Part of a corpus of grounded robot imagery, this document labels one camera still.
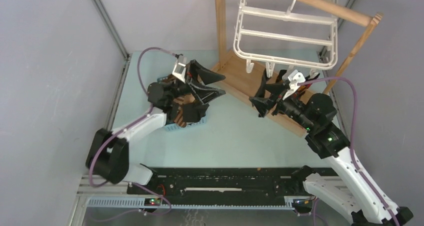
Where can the pile of socks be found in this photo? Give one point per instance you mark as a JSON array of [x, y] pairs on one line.
[[163, 93]]

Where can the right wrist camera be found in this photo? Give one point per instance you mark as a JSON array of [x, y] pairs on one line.
[[292, 78]]

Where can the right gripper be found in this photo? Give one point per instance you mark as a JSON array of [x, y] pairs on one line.
[[262, 104]]

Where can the light blue perforated basket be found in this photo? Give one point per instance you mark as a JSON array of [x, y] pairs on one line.
[[179, 124]]

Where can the wooden hanger stand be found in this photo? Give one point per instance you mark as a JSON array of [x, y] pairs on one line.
[[242, 72]]

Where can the red black argyle sock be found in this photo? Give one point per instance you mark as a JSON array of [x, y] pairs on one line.
[[301, 91]]

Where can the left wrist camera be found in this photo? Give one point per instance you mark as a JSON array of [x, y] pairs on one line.
[[180, 69]]

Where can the white plastic clip hanger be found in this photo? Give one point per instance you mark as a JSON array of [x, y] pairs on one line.
[[264, 25]]

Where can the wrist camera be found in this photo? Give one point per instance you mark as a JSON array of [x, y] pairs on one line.
[[180, 69], [292, 78]]

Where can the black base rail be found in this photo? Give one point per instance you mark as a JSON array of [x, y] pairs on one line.
[[223, 187]]

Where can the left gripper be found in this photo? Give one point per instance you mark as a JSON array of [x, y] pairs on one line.
[[203, 95]]

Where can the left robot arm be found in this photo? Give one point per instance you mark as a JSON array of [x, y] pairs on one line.
[[109, 154]]

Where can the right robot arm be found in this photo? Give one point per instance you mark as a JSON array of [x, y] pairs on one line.
[[365, 204]]

